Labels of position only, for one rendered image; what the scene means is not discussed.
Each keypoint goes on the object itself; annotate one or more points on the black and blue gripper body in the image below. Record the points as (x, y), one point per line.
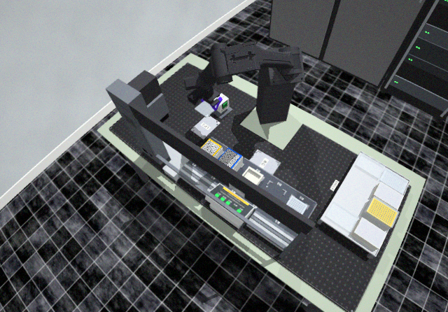
(212, 101)

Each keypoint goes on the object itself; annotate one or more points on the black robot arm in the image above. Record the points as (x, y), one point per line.
(286, 59)

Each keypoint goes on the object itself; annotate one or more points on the white ready panel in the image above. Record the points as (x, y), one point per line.
(224, 109)

